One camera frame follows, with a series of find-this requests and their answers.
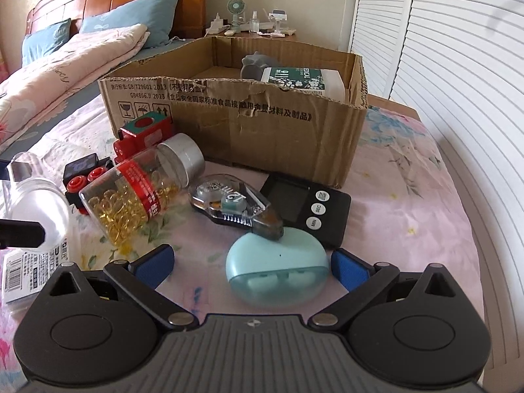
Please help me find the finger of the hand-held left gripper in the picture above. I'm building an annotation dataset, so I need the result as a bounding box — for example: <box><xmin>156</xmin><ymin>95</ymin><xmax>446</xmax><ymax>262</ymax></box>
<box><xmin>0</xmin><ymin>218</ymin><xmax>47</xmax><ymax>251</ymax></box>

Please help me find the white louvered closet door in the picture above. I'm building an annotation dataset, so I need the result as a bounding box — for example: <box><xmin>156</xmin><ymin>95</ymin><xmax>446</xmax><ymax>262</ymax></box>
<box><xmin>349</xmin><ymin>0</ymin><xmax>415</xmax><ymax>105</ymax></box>
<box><xmin>387</xmin><ymin>0</ymin><xmax>524</xmax><ymax>377</ymax></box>

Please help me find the clear correction tape dispenser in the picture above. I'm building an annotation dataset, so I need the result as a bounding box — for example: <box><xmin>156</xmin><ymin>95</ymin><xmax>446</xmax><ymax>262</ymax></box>
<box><xmin>187</xmin><ymin>174</ymin><xmax>285</xmax><ymax>241</ymax></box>

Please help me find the light blue earbud case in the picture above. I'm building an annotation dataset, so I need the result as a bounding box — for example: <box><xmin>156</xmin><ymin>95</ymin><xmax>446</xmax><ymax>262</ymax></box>
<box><xmin>226</xmin><ymin>227</ymin><xmax>330</xmax><ymax>306</ymax></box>

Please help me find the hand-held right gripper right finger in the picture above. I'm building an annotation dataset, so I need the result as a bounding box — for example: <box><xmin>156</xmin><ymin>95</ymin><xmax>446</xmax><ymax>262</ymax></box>
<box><xmin>308</xmin><ymin>248</ymin><xmax>466</xmax><ymax>333</ymax></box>

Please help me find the black toy train car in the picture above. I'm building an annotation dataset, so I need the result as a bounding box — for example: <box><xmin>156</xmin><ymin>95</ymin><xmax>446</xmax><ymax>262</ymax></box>
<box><xmin>63</xmin><ymin>153</ymin><xmax>116</xmax><ymax>216</ymax></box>

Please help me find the white canister with green label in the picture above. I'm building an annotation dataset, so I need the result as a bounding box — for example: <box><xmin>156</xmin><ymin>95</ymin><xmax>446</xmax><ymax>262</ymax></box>
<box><xmin>261</xmin><ymin>66</ymin><xmax>347</xmax><ymax>101</ymax></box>

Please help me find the grey shark toy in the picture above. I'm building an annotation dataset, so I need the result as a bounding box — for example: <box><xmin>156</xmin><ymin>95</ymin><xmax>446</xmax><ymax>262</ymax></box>
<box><xmin>241</xmin><ymin>51</ymin><xmax>274</xmax><ymax>79</ymax></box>

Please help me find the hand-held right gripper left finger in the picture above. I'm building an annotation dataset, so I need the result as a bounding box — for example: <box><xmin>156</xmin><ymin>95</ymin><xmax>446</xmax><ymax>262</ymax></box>
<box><xmin>39</xmin><ymin>244</ymin><xmax>195</xmax><ymax>333</ymax></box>

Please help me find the blue-grey bed sheet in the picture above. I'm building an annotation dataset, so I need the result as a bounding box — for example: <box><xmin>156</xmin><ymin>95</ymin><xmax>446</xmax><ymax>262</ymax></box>
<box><xmin>133</xmin><ymin>36</ymin><xmax>205</xmax><ymax>61</ymax></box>

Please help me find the black digital timer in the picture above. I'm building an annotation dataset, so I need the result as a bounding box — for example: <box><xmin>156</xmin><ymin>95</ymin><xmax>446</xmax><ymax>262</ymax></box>
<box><xmin>260</xmin><ymin>173</ymin><xmax>353</xmax><ymax>251</ymax></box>

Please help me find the clear plastic bottle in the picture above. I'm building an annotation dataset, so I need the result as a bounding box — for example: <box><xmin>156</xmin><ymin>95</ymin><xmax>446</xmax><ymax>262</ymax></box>
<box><xmin>1</xmin><ymin>151</ymin><xmax>71</xmax><ymax>251</ymax></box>

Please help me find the white phone stand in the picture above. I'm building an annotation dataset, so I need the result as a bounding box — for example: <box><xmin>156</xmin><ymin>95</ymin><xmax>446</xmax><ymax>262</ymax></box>
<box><xmin>267</xmin><ymin>7</ymin><xmax>289</xmax><ymax>38</ymax></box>

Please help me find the small green desk fan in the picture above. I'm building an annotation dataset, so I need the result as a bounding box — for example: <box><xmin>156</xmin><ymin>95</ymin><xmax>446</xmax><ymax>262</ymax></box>
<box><xmin>225</xmin><ymin>0</ymin><xmax>244</xmax><ymax>32</ymax></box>

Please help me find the small blue pillow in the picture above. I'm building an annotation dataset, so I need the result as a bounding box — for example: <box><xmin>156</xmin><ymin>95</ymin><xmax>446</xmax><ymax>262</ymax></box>
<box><xmin>20</xmin><ymin>18</ymin><xmax>73</xmax><ymax>67</ymax></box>

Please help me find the red toy train car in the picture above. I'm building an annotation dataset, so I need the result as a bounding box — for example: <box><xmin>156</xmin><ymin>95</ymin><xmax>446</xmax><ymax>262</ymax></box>
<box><xmin>112</xmin><ymin>114</ymin><xmax>175</xmax><ymax>163</ymax></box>

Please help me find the clear bottle of yellow capsules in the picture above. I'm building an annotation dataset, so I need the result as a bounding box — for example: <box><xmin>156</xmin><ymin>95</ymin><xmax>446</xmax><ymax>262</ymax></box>
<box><xmin>78</xmin><ymin>134</ymin><xmax>206</xmax><ymax>247</ymax></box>

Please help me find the wooden nightstand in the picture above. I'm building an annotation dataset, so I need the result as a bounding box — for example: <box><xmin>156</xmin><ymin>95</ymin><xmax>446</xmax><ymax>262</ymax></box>
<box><xmin>204</xmin><ymin>28</ymin><xmax>299</xmax><ymax>43</ymax></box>

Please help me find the large blue pillow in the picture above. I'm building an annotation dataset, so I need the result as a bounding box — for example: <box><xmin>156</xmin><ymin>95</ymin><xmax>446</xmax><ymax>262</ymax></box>
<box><xmin>78</xmin><ymin>0</ymin><xmax>182</xmax><ymax>50</ymax></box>

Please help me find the pink folded quilt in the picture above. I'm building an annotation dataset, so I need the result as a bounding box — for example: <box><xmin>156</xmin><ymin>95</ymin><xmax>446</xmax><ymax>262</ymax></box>
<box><xmin>0</xmin><ymin>23</ymin><xmax>150</xmax><ymax>155</ymax></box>

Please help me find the brown cardboard box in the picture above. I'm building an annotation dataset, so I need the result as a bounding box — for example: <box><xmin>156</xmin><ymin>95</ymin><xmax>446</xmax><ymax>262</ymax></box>
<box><xmin>97</xmin><ymin>35</ymin><xmax>370</xmax><ymax>190</ymax></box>

